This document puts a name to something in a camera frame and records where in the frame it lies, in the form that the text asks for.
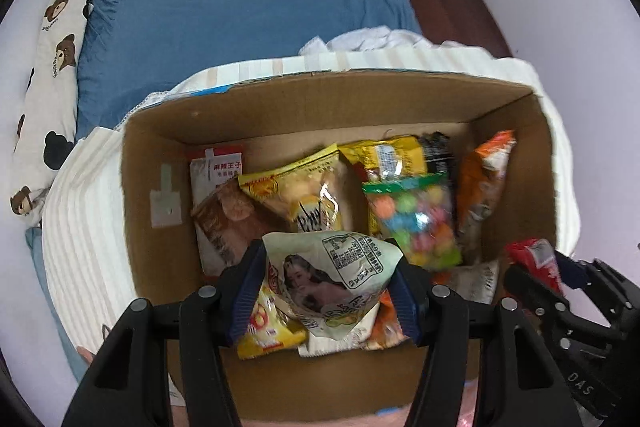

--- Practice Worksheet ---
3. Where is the colourful candy bag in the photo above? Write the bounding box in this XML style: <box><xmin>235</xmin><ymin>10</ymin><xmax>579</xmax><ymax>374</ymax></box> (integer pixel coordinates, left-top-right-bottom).
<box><xmin>362</xmin><ymin>172</ymin><xmax>463</xmax><ymax>270</ymax></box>

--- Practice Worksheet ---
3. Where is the yellow chips packet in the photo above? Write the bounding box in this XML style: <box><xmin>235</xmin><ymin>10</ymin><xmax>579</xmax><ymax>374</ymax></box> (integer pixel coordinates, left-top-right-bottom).
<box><xmin>237</xmin><ymin>143</ymin><xmax>353</xmax><ymax>235</ymax></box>

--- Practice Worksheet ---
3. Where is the blue bed sheet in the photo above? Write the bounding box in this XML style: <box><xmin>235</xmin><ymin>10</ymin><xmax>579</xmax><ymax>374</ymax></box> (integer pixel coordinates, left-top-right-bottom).
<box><xmin>75</xmin><ymin>0</ymin><xmax>423</xmax><ymax>140</ymax></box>

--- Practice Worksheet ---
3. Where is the white green portrait snack packet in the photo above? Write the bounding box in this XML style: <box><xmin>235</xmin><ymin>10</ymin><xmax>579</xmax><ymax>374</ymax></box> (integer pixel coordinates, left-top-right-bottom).
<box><xmin>262</xmin><ymin>231</ymin><xmax>403</xmax><ymax>358</ymax></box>

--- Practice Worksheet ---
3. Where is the black snack packet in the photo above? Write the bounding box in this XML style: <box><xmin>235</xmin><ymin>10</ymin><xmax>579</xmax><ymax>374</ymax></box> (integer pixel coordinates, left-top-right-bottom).
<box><xmin>420</xmin><ymin>132</ymin><xmax>457</xmax><ymax>188</ymax></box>

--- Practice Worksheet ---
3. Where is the yellow red snack packet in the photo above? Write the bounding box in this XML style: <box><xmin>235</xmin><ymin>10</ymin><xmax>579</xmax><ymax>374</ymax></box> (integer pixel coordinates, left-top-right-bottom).
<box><xmin>236</xmin><ymin>282</ymin><xmax>308</xmax><ymax>360</ymax></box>

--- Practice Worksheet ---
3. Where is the red and white snack packet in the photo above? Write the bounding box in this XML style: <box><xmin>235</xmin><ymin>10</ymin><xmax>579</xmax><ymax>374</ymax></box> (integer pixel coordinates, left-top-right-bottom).
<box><xmin>189</xmin><ymin>147</ymin><xmax>247</xmax><ymax>280</ymax></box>

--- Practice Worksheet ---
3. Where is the yellow snack packet white label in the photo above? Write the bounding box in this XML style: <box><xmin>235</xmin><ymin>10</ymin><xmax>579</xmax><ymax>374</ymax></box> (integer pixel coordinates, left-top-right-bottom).
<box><xmin>339</xmin><ymin>135</ymin><xmax>430</xmax><ymax>182</ymax></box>

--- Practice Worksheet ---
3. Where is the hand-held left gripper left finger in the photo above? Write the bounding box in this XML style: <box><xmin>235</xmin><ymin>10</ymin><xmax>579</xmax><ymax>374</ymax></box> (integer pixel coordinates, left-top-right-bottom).
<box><xmin>61</xmin><ymin>239</ymin><xmax>269</xmax><ymax>427</ymax></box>

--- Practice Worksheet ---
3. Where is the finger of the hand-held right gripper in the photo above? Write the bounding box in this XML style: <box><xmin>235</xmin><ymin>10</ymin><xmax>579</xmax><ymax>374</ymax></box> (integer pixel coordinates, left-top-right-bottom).
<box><xmin>502</xmin><ymin>264</ymin><xmax>571</xmax><ymax>323</ymax></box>
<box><xmin>552</xmin><ymin>251</ymin><xmax>621</xmax><ymax>295</ymax></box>

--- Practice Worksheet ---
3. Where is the crumpled white cloth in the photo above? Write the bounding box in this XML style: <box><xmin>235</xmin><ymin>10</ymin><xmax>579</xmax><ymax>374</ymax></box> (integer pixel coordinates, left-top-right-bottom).
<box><xmin>299</xmin><ymin>26</ymin><xmax>433</xmax><ymax>55</ymax></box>

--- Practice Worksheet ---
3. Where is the small orange snack packet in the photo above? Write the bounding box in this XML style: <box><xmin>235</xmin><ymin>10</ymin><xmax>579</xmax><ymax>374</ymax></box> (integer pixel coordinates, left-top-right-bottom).
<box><xmin>362</xmin><ymin>289</ymin><xmax>406</xmax><ymax>352</ymax></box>

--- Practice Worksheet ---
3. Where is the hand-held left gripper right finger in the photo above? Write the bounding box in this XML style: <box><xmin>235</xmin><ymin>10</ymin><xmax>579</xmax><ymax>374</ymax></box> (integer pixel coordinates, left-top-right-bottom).
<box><xmin>389</xmin><ymin>256</ymin><xmax>581</xmax><ymax>427</ymax></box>

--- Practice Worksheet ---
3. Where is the bear print pillow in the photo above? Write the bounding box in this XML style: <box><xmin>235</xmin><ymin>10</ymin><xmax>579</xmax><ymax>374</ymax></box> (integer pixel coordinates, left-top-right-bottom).
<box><xmin>10</xmin><ymin>0</ymin><xmax>93</xmax><ymax>225</ymax></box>

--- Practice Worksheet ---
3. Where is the white striped blanket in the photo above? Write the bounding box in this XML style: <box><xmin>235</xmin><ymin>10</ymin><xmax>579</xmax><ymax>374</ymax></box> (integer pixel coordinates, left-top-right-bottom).
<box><xmin>42</xmin><ymin>47</ymin><xmax>581</xmax><ymax>408</ymax></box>

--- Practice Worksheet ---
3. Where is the orange cartoon snack packet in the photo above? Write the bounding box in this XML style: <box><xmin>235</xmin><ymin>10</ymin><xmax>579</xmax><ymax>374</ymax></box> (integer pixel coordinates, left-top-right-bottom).
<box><xmin>456</xmin><ymin>130</ymin><xmax>517</xmax><ymax>253</ymax></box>

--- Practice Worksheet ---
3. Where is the cardboard box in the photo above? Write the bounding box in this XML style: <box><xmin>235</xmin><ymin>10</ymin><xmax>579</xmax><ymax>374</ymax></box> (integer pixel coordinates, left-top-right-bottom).
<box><xmin>120</xmin><ymin>68</ymin><xmax>558</xmax><ymax>423</ymax></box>

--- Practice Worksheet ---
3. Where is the brown snack packet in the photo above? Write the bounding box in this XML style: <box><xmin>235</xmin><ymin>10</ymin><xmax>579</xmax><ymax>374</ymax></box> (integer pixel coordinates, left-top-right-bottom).
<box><xmin>191</xmin><ymin>179</ymin><xmax>291</xmax><ymax>268</ymax></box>

